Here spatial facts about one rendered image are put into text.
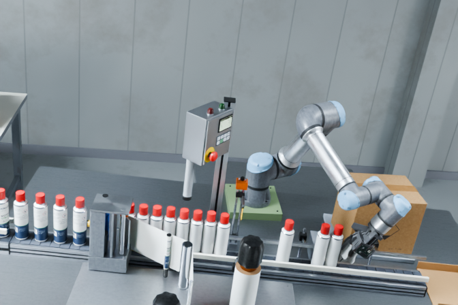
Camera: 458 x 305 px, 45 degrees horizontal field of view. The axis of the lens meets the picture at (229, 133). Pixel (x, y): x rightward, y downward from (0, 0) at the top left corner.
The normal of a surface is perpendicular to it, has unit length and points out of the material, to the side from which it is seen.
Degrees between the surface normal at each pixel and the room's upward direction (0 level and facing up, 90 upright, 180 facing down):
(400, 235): 90
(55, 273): 0
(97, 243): 90
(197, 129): 90
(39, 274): 0
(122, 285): 0
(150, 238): 90
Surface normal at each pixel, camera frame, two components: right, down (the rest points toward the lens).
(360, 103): 0.09, 0.43
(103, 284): 0.12, -0.90
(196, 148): -0.58, 0.28
